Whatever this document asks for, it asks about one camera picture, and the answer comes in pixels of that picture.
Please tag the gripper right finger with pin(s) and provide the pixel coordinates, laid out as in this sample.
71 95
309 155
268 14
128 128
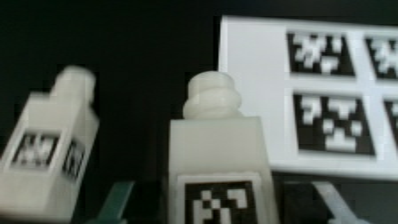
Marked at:
314 206

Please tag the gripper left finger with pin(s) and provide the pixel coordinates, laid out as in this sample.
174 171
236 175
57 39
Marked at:
113 204

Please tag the white table leg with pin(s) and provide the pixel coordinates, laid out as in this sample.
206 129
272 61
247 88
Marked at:
220 186
48 149

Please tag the white sheet with tags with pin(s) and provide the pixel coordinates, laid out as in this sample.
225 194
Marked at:
314 72

